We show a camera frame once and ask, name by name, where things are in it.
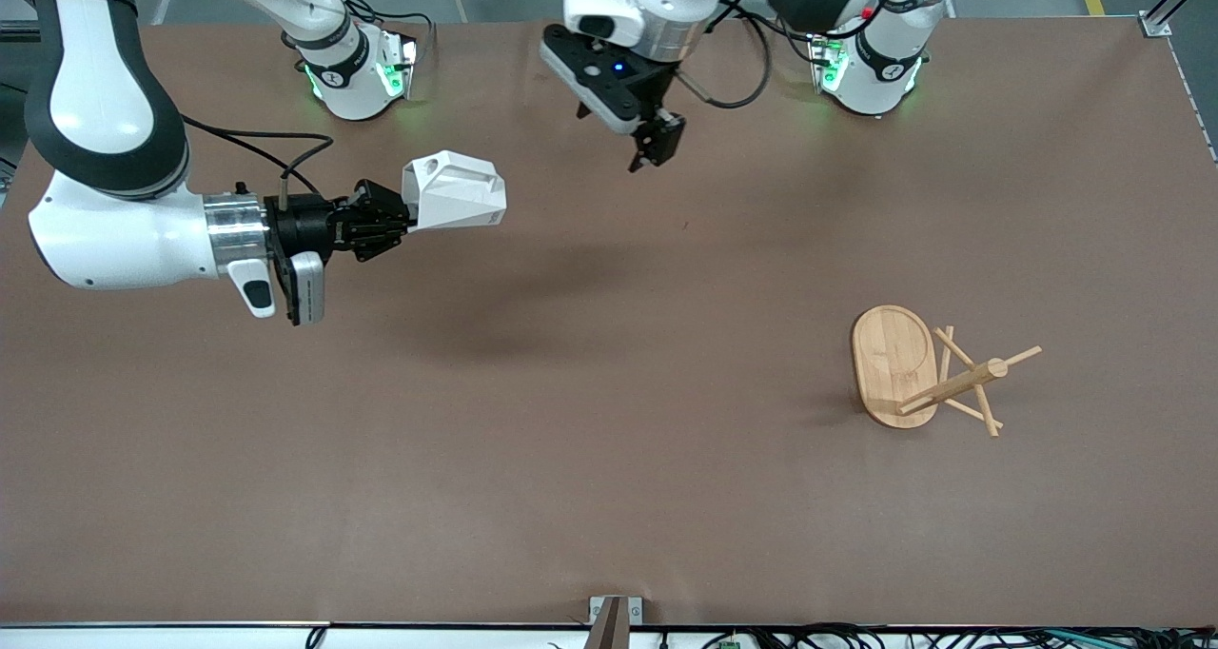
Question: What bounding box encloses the white faceted cup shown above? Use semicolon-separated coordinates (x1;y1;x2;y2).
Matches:
402;150;507;231

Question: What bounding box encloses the wooden cup rack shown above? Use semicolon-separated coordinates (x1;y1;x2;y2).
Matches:
850;305;1043;439

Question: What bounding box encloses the brown table cover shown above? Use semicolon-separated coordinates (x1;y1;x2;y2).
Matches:
0;16;1218;628

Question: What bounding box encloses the black left base cable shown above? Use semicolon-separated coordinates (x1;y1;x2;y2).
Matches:
773;21;821;65

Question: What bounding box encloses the black base cable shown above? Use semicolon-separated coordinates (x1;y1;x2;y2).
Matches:
773;21;821;65
319;0;434;60

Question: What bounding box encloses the black right base cable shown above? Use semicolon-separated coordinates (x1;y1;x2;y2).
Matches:
319;0;434;60

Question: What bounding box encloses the aluminium frame profile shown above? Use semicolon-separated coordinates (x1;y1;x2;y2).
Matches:
0;0;158;43
1140;0;1218;39

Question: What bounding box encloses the grey metal camera bracket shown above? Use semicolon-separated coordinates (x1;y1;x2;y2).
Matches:
588;596;644;649

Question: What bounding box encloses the black cable tangle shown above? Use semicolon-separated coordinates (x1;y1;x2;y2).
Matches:
657;622;1218;649

